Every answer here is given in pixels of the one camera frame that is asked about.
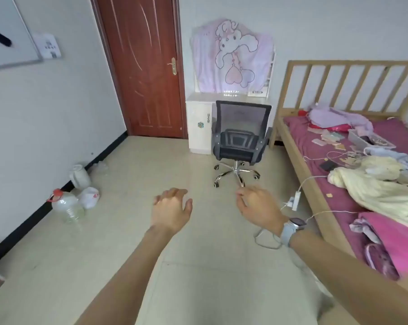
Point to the person's right forearm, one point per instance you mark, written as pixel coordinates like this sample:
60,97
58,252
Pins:
353,277

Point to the white kettle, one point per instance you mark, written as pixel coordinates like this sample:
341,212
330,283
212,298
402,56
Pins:
80,177

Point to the red pink patterned garment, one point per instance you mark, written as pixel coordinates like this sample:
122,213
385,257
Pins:
337,127

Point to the black whiteboard eraser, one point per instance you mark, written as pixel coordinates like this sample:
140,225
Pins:
0,37

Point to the magenta bed sheet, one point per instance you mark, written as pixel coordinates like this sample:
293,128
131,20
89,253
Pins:
300,128

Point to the lilac cartoon cloth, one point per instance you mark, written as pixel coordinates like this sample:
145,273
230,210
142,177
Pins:
204,57

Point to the clear plastic water jug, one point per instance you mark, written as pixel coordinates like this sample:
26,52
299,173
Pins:
66,206

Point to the lilac clothing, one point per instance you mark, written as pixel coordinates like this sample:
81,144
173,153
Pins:
329,116

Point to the black office chair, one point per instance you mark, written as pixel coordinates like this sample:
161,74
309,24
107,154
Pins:
241,145

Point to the wooden bed frame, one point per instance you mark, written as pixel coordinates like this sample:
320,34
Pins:
302,165

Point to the light blue clothing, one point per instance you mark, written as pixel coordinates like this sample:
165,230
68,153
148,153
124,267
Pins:
393,155

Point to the white smartwatch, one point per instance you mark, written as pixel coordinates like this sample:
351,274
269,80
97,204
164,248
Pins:
288,231

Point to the black phone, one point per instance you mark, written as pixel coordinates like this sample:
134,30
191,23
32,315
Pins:
328,165

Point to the pink blanket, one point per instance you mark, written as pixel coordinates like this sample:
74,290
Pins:
400,240

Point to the purple patterned pouch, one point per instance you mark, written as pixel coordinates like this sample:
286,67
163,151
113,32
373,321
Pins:
380,262

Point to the person's left forearm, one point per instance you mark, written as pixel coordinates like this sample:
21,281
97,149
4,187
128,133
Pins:
129,277

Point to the cream blanket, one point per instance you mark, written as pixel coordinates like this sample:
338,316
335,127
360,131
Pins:
376,192

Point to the white power strip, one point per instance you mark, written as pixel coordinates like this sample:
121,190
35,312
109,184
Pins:
294,201

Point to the person's right hand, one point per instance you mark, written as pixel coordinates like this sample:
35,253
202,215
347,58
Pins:
261,208

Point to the person's left hand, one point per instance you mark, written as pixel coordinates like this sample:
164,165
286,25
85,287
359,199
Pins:
170,209

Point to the brown wooden door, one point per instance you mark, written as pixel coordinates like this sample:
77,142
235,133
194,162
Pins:
139,64

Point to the whiteboard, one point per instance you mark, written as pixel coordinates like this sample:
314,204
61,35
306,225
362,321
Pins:
4,55

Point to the clear plastic bag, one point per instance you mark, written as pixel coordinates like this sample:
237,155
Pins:
99,169

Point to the white table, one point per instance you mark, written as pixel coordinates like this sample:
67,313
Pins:
204,98

